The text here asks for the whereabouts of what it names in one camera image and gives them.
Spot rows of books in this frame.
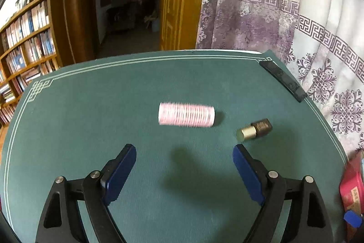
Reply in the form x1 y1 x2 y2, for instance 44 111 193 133
0 1 56 124

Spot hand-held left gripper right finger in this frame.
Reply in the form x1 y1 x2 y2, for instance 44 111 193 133
233 143 333 243

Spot dark brown door frame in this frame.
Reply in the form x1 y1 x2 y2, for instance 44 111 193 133
67 0 100 61

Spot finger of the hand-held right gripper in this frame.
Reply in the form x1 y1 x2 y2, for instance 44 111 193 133
344 210 363 228

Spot pink cardboard box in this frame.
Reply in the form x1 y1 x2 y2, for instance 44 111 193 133
339 148 364 213

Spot green padded desktop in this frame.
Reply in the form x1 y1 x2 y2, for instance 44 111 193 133
0 49 349 243

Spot white purple patterned curtain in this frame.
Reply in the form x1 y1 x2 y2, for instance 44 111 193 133
196 0 364 158

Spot striped pale pink hair roller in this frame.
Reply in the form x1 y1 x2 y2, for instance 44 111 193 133
158 102 216 127

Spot black remote control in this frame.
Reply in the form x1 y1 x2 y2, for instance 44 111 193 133
259 60 308 102

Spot wooden bookshelf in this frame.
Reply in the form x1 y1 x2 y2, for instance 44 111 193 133
0 0 67 130

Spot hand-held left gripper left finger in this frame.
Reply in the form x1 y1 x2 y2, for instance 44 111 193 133
35 143 137 243

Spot gold brown small bottle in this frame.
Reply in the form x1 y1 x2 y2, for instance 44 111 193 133
236 118 273 142

